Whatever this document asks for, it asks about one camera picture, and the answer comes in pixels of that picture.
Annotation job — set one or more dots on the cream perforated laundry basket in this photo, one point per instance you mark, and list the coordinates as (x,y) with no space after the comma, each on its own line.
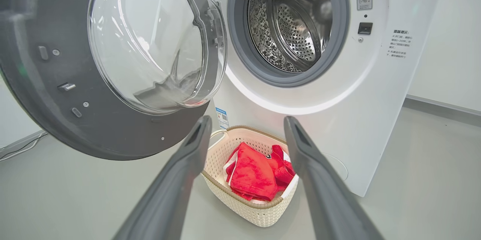
(244,210)

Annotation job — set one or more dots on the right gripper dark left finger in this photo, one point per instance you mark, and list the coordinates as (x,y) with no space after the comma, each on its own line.
(176,187)

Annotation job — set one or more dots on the black round glass washer door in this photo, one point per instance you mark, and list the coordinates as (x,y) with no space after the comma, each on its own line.
(41,93)

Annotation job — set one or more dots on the blue energy label sticker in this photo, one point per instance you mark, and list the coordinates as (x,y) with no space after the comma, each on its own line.
(222,118)

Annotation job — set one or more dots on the red and white garment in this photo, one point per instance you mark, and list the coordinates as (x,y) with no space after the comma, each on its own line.
(251,176)

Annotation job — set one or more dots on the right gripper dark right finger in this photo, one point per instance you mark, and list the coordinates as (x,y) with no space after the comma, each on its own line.
(323,195)

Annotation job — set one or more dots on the white front-load washing machine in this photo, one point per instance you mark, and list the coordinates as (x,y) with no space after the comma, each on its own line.
(375,93)

